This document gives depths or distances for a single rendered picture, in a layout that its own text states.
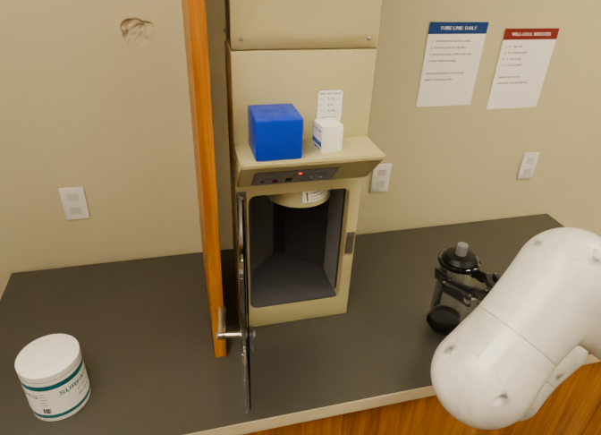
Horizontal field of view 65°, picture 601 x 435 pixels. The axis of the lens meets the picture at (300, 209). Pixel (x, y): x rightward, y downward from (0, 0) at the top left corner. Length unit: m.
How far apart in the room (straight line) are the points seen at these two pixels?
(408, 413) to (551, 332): 0.86
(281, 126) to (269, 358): 0.65
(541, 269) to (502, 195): 1.47
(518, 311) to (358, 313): 0.89
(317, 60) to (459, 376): 0.70
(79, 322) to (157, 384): 0.34
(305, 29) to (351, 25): 0.10
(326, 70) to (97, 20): 0.67
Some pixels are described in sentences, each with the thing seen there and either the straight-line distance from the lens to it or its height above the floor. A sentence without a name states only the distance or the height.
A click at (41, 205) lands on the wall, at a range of 1.67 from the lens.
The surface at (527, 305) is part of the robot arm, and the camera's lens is 0.62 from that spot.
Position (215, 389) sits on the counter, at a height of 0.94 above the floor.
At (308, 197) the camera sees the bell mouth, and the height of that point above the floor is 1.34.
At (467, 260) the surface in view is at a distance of 1.28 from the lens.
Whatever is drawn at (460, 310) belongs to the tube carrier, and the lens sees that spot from 1.36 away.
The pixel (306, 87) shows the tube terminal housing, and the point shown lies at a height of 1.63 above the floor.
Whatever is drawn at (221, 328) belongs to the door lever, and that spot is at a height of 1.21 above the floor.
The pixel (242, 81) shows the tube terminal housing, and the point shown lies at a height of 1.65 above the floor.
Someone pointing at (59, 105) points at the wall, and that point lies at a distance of 1.52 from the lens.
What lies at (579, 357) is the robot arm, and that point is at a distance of 1.06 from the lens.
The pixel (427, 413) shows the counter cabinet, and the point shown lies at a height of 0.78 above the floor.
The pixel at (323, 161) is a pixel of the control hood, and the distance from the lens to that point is 1.00.
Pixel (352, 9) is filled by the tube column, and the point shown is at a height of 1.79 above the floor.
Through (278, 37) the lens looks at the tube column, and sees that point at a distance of 1.02.
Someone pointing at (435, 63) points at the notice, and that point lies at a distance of 1.68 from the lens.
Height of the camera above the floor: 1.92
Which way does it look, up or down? 31 degrees down
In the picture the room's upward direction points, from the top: 3 degrees clockwise
